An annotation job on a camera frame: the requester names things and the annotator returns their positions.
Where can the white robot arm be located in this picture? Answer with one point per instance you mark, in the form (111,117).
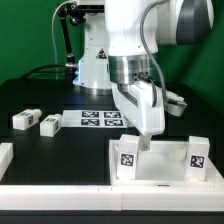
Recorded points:
(121,41)

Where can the white square table top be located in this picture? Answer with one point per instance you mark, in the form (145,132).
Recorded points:
(163,165)

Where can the white U-shaped obstacle fence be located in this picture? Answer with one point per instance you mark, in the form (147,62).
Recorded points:
(110,197)

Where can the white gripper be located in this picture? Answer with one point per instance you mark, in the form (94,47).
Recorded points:
(142,105)

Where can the white marker base plate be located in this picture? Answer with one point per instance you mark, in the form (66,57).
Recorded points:
(93,119)

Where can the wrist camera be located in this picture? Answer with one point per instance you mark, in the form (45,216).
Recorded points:
(175,104)

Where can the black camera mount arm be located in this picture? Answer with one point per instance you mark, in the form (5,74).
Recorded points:
(66,33)

